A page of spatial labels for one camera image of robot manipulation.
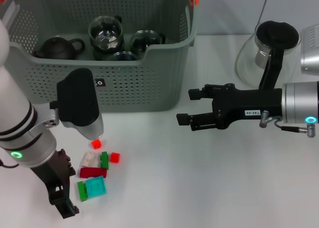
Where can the grey perforated plastic storage bin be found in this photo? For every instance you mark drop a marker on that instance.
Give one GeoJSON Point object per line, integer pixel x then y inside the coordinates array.
{"type": "Point", "coordinates": [149, 88]}

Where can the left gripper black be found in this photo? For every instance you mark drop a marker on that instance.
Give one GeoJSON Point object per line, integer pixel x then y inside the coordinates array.
{"type": "Point", "coordinates": [54, 173]}

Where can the small red toy cube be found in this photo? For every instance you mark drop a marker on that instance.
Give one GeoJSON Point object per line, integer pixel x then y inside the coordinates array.
{"type": "Point", "coordinates": [96, 144]}
{"type": "Point", "coordinates": [115, 158]}

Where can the dark red curved brick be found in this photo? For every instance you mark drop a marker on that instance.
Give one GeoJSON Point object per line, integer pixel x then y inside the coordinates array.
{"type": "Point", "coordinates": [92, 172]}

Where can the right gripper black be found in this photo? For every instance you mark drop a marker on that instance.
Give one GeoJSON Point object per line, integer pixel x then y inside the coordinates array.
{"type": "Point", "coordinates": [249, 102]}

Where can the dark clay teapot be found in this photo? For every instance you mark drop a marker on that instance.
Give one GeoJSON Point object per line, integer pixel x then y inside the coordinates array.
{"type": "Point", "coordinates": [57, 48]}

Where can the green toy brick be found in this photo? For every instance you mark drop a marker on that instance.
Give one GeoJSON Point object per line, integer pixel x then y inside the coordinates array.
{"type": "Point", "coordinates": [81, 192]}
{"type": "Point", "coordinates": [104, 160]}

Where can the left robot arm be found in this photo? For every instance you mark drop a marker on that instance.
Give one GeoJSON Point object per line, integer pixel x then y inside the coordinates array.
{"type": "Point", "coordinates": [12, 101]}

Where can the teal square toy plate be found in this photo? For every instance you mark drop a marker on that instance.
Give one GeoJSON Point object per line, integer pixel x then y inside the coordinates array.
{"type": "Point", "coordinates": [96, 187]}

